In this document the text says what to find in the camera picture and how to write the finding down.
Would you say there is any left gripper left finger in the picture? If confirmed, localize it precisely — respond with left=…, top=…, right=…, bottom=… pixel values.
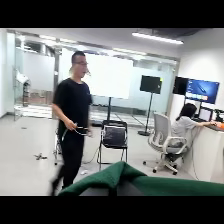
left=79, top=186, right=111, bottom=197

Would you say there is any black screen on stand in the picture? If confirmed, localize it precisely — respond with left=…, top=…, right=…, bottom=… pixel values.
left=137, top=74, right=164, bottom=137

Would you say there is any green garment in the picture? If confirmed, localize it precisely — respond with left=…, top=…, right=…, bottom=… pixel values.
left=57, top=160, right=224, bottom=197

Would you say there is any white desk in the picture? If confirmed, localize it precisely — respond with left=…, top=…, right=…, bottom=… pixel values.
left=189, top=121, right=224, bottom=185

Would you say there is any desk monitor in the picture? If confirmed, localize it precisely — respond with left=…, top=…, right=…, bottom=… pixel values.
left=197, top=106, right=215, bottom=123

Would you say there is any black folding chair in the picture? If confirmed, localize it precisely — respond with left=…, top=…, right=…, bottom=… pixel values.
left=96, top=119, right=129, bottom=172

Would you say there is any blue wall screen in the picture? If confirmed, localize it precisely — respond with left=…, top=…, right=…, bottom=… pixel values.
left=184, top=78, right=221, bottom=105

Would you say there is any whiteboard on stand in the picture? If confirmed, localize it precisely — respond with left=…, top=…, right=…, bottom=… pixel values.
left=61, top=49, right=135, bottom=123

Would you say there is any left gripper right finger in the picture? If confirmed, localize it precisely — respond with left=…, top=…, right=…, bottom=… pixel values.
left=116, top=180, right=146, bottom=197

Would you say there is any ceiling lamp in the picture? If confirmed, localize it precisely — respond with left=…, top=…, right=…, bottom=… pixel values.
left=131, top=31, right=185, bottom=46

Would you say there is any white office chair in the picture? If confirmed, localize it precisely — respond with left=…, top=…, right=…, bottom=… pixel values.
left=142, top=112, right=190, bottom=176

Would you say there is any black wall screen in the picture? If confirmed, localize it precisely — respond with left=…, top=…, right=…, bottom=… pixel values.
left=172, top=75, right=190, bottom=97

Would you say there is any person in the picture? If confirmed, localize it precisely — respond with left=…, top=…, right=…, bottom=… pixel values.
left=165, top=102, right=218, bottom=163
left=49, top=50, right=94, bottom=197

